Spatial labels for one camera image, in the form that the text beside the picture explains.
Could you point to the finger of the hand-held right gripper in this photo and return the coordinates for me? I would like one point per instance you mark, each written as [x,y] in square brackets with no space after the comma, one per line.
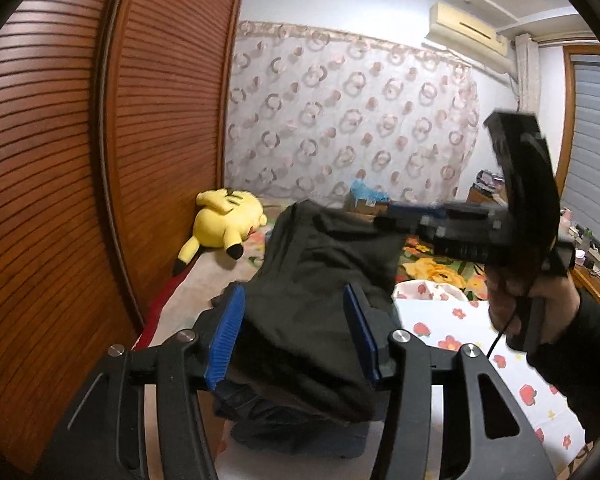
[415,206]
[400,223]

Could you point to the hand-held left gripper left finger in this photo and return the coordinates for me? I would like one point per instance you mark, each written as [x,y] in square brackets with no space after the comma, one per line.
[225,340]

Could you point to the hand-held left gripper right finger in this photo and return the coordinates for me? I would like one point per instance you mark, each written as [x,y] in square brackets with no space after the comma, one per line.
[362,340]

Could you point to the black pants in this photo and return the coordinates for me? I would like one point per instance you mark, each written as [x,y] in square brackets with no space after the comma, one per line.
[305,310]

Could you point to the person's right forearm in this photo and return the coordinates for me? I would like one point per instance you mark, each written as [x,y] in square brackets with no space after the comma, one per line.
[580,370]

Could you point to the person's right hand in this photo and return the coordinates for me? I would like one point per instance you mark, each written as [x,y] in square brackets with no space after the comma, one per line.
[502,295]

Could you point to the small cardboard box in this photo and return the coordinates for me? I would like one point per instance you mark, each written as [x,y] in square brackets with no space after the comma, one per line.
[365,205]

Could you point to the blue crumpled bag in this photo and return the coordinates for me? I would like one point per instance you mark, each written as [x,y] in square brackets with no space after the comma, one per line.
[367,189]

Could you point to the red underlay cloth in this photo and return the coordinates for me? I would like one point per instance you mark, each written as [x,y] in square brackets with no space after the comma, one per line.
[160,310]

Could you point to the window with grey blind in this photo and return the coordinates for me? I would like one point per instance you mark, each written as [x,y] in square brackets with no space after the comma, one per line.
[595,135]

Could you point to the white strawberry print sheet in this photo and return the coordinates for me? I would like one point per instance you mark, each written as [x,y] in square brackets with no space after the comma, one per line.
[460,330]

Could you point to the yellow plush toy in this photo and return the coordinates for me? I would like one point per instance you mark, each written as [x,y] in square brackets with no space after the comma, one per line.
[225,220]

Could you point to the white side curtain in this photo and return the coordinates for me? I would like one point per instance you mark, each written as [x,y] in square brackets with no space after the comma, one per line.
[526,75]

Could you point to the white air conditioner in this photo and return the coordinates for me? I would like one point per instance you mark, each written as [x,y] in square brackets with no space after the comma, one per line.
[465,30]

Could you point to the brown louvered wooden wardrobe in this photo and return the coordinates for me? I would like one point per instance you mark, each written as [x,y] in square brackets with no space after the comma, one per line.
[55,160]

